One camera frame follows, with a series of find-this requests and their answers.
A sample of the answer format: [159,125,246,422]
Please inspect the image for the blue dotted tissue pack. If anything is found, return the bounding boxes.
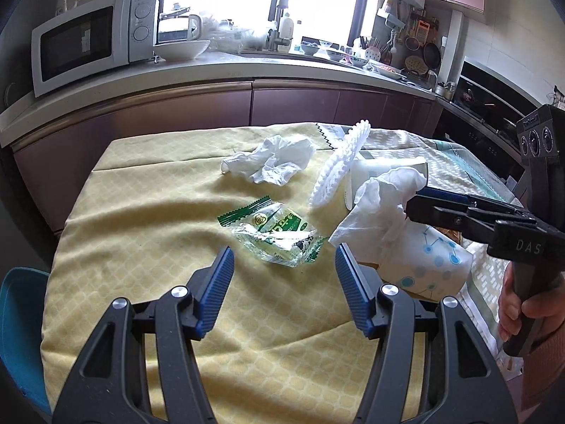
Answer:
[380,221,474,303]

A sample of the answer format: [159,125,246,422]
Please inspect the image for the blue plastic bin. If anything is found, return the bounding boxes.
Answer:
[0,267,53,416]

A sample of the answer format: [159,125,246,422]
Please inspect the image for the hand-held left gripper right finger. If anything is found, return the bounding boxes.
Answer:
[334,243,518,424]

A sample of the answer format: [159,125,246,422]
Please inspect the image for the white bowl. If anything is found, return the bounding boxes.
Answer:
[152,40,212,61]

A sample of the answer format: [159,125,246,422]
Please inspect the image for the white foam fruit net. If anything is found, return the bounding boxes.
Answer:
[308,119,372,208]

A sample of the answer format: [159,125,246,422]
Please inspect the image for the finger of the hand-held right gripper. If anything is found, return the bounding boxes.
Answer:
[406,195,495,243]
[417,188,537,222]

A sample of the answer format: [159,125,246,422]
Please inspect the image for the person's right forearm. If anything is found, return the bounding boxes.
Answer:
[523,313,565,424]

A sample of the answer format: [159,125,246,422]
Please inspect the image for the green snack wrapper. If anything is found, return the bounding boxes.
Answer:
[217,199,328,268]

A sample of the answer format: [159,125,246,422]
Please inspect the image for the white tissue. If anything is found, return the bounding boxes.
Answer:
[329,167,428,270]
[221,135,316,186]

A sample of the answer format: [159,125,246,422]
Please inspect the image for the utensil holder with chopsticks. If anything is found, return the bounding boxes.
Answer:
[359,35,380,60]

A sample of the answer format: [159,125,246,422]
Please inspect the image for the black built-in oven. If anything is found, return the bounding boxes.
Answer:
[433,59,543,182]

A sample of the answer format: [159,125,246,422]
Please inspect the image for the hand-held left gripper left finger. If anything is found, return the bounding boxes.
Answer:
[52,246,236,424]

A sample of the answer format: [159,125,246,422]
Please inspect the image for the black frying pan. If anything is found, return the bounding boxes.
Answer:
[424,42,442,69]

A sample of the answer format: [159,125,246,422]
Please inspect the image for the white plastic bags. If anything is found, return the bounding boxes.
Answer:
[198,9,270,51]

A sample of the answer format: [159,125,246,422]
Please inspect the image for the white microwave oven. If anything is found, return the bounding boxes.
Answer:
[31,0,160,98]

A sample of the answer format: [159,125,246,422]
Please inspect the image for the yellow checked tablecloth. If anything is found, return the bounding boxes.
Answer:
[40,121,486,424]

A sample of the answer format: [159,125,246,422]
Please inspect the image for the metal kitchen faucet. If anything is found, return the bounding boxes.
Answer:
[267,0,292,51]

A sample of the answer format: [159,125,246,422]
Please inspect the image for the brown kitchen cabinet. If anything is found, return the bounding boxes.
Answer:
[0,77,442,239]

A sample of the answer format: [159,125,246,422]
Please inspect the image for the person's right hand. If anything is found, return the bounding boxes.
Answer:
[499,261,565,343]

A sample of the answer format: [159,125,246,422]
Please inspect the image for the glass jug with white handle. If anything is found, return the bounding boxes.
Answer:
[158,9,204,45]

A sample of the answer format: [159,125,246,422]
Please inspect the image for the white tissue box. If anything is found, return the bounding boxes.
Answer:
[344,157,429,210]

